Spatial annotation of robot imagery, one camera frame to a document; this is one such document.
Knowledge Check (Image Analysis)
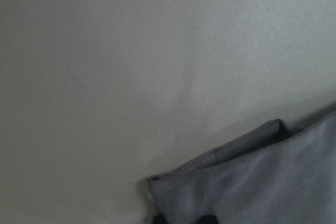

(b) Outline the dark brown t-shirt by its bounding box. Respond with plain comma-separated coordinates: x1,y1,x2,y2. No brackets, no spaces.
148,105,335,223

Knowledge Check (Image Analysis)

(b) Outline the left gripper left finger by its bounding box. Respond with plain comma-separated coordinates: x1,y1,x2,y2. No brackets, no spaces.
152,215,167,224

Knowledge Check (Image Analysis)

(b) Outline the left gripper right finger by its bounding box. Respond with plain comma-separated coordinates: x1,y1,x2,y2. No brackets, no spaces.
198,215,218,224

